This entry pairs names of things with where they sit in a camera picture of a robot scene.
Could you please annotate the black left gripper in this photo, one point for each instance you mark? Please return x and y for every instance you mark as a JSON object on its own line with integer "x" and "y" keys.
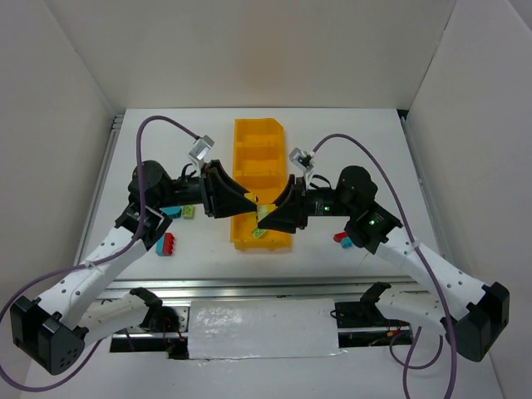
{"x": 207, "y": 190}

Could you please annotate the lime green lego brick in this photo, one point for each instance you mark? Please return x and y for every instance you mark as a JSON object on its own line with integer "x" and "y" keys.
{"x": 187, "y": 211}

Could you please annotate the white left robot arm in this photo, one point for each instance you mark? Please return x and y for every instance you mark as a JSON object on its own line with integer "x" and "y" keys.
{"x": 55, "y": 327}

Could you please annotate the red studded lego brick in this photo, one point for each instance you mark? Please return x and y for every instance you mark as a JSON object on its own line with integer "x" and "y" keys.
{"x": 168, "y": 244}

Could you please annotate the red curved lego brick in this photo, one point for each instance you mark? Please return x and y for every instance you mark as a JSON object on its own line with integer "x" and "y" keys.
{"x": 339, "y": 237}

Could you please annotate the teal rectangular lego brick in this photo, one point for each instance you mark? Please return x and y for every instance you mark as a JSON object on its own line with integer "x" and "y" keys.
{"x": 160, "y": 247}

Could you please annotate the teal rounded lego brick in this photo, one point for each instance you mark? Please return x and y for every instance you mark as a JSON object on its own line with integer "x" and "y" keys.
{"x": 173, "y": 212}

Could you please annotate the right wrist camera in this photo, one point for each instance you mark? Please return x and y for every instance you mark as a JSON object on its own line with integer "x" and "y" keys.
{"x": 304, "y": 160}

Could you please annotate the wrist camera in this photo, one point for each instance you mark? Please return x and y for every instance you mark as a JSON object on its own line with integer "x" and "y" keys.
{"x": 304, "y": 160}
{"x": 200, "y": 149}

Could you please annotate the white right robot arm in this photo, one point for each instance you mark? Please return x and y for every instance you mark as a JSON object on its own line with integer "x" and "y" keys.
{"x": 466, "y": 311}

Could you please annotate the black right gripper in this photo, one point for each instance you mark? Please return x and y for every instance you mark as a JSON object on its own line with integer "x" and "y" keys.
{"x": 300, "y": 204}

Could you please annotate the teal small lego brick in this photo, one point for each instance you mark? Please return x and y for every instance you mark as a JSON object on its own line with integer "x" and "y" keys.
{"x": 346, "y": 243}

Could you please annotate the yellow divided plastic bin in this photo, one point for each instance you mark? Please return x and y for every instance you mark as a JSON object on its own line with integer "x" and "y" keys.
{"x": 259, "y": 165}

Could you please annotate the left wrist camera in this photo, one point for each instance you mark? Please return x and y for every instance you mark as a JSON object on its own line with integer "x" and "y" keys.
{"x": 200, "y": 149}

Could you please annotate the white foil covered panel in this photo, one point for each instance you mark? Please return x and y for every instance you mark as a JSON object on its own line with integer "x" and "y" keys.
{"x": 279, "y": 328}

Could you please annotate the lime green lego in bin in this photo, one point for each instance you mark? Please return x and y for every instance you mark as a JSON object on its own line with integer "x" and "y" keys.
{"x": 258, "y": 233}

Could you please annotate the pale green lego brick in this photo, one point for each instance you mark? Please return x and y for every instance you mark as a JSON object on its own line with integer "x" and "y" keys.
{"x": 260, "y": 212}

